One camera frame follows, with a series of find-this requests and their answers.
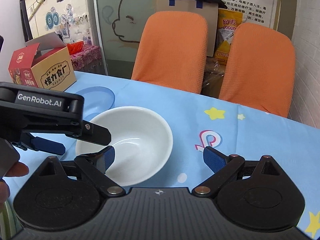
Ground white ceramic bowl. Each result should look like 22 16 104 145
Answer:
91 106 173 186

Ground person's left hand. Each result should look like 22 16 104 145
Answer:
0 162 29 210

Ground blue plastic bowl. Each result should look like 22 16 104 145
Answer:
76 86 115 121

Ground red cracker cardboard box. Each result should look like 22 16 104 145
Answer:
8 32 76 92

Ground blue cartoon tablecloth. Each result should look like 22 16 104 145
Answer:
7 71 320 239

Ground right orange chair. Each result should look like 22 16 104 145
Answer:
219 23 296 118

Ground orange chair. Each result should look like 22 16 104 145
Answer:
219 23 296 118
131 11 208 94

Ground left orange chair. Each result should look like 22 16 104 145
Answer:
131 11 208 94

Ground yellow snack bag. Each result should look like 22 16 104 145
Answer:
214 9 244 65

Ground brown paper bag blue handles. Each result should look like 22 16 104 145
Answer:
156 0 219 57

